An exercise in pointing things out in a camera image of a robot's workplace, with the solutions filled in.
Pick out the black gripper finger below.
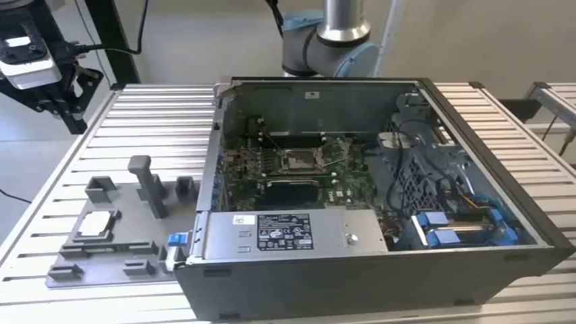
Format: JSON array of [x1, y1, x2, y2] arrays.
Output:
[[60, 65, 104, 135], [0, 80, 68, 118]]

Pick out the silver CPU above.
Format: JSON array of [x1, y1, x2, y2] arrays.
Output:
[[79, 212, 116, 237]]

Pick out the black RAM slot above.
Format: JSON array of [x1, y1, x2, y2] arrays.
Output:
[[259, 136, 328, 145], [259, 130, 328, 138]]

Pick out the CPU socket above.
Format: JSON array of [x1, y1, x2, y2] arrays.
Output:
[[281, 148, 317, 175]]

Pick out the RAM slot with white clips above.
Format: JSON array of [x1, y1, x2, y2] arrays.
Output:
[[259, 171, 339, 180]]

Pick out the disk carrier with blue clip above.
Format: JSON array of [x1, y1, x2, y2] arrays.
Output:
[[164, 231, 188, 271]]

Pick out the grey parts rack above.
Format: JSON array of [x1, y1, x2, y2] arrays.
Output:
[[44, 155, 204, 290]]

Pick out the metal socket cover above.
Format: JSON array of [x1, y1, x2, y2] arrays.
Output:
[[315, 135, 353, 163]]

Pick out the black power supply label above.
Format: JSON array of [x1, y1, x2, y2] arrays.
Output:
[[255, 212, 312, 251]]

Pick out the green motherboard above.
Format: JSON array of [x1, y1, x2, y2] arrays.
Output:
[[223, 134, 384, 211]]

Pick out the silver power supply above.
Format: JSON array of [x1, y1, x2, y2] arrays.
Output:
[[200, 209, 391, 261]]

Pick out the black open PC case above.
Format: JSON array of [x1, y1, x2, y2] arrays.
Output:
[[173, 76, 576, 321]]

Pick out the grey plastic drive cage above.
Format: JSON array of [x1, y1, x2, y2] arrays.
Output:
[[364, 90, 519, 251]]

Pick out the hard disk in blue carrier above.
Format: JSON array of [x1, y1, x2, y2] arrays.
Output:
[[411, 211, 517, 250]]

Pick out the aluminium side table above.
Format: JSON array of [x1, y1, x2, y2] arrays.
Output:
[[525, 80, 576, 157]]

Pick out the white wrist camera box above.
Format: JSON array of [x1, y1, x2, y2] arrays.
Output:
[[0, 35, 63, 90]]

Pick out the black camera cable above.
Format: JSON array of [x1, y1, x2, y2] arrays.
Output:
[[67, 0, 149, 59]]

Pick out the black frame post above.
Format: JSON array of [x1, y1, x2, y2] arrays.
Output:
[[84, 0, 141, 85]]

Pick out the black floor cable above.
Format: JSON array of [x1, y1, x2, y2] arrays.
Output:
[[0, 188, 32, 204]]

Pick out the silver expansion bracket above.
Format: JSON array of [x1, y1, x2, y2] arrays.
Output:
[[212, 82, 237, 99]]

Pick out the thin wire locking lever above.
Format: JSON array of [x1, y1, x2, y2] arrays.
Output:
[[323, 153, 357, 167], [264, 132, 285, 152]]

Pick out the black wire in case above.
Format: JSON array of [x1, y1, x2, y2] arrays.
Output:
[[387, 111, 453, 219]]

